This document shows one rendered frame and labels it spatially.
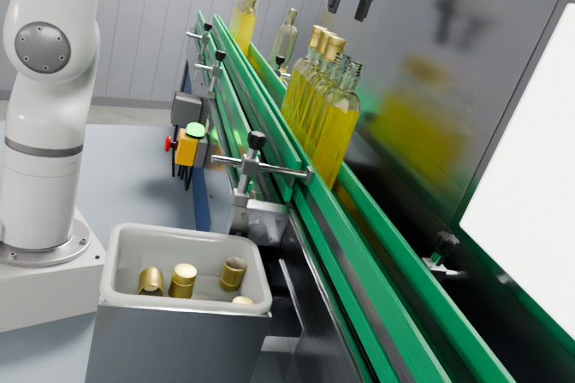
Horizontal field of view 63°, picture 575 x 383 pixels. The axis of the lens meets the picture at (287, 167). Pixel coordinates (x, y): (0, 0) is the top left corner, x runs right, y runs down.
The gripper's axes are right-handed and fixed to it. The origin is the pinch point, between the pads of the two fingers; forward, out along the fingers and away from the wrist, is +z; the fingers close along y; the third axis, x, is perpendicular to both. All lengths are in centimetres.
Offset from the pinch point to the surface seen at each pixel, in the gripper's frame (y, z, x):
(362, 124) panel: -12.1, 21.6, -1.9
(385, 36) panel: -12.0, 3.4, -5.8
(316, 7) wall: -111, 17, -383
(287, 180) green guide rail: 5.8, 30.5, 14.0
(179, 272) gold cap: 23, 41, 30
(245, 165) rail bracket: 15.7, 26.2, 20.6
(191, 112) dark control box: 18, 42, -48
